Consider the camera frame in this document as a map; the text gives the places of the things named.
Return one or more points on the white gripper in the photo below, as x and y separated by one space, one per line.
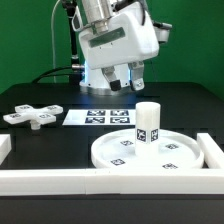
131 37

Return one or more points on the white round table top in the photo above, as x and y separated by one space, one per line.
117 150

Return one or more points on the white cross-shaped table base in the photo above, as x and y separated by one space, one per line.
36 117

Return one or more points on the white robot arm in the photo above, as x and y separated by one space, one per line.
98 13

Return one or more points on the white marker sheet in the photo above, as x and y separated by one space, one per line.
77 117

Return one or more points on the white front fence bar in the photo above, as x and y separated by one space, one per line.
106 181

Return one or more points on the white fence bar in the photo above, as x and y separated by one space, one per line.
106 181
213 155

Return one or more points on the white right fence bar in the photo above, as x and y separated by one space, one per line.
213 155

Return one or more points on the white left fence block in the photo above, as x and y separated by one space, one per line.
5 146

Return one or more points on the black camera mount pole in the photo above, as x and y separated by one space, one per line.
70 7

